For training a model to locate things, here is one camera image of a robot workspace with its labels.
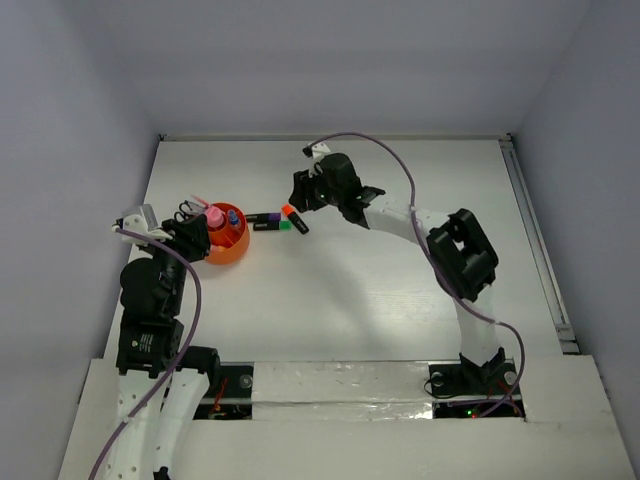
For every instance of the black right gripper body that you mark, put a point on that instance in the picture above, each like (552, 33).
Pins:
(316, 189)

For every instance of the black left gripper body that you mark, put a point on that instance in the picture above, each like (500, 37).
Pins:
(188, 236)

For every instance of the orange cap highlighter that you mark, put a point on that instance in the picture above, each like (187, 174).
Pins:
(295, 219)

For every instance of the black handled scissors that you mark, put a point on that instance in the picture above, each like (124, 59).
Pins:
(186, 210)

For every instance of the pink patterned tube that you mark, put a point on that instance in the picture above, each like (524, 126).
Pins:
(215, 218)

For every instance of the orange round organizer container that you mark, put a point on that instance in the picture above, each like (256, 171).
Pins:
(228, 245)

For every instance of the purple cap highlighter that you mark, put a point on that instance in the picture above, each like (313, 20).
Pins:
(263, 217)

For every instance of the green cap highlighter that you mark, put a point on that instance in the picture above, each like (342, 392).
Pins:
(272, 226)

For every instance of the clear spray bottle blue cap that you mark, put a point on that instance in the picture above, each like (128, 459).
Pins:
(233, 219)

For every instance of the red gel pen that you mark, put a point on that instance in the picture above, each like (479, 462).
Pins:
(200, 201)

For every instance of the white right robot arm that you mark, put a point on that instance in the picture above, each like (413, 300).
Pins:
(463, 259)

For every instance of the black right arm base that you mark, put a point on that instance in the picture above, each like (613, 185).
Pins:
(455, 397)

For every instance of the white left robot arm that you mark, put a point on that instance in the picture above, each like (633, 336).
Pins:
(162, 377)

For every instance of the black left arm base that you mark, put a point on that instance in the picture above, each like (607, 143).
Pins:
(231, 397)

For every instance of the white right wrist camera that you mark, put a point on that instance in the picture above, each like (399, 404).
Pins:
(315, 153)

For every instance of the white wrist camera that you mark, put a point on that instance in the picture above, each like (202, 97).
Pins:
(315, 153)
(142, 221)

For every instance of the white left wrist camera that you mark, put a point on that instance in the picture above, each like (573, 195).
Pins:
(142, 221)

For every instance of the aluminium rail on right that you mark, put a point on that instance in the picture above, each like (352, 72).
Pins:
(564, 330)

